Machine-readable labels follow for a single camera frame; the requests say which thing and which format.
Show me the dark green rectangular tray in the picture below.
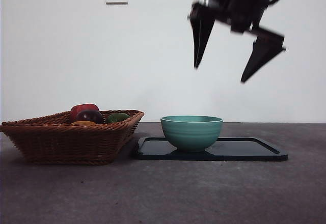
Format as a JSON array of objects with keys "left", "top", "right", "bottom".
[{"left": 130, "top": 136, "right": 289, "bottom": 162}]

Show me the brown wicker basket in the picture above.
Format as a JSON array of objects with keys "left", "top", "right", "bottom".
[{"left": 0, "top": 109, "right": 145, "bottom": 166}]

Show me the green avocado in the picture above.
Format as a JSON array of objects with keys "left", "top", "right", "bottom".
[{"left": 105, "top": 113, "right": 130, "bottom": 124}]

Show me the dark purple plum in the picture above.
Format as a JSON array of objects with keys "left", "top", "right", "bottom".
[{"left": 75, "top": 109, "right": 104, "bottom": 125}]

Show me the teal bowl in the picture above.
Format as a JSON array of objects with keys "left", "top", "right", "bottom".
[{"left": 160, "top": 115, "right": 225, "bottom": 153}]

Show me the red apple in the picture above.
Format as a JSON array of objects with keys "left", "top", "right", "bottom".
[{"left": 70, "top": 103, "right": 100, "bottom": 123}]

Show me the orange-brown kiwi fruit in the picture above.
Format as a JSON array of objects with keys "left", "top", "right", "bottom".
[{"left": 71, "top": 121, "right": 97, "bottom": 127}]

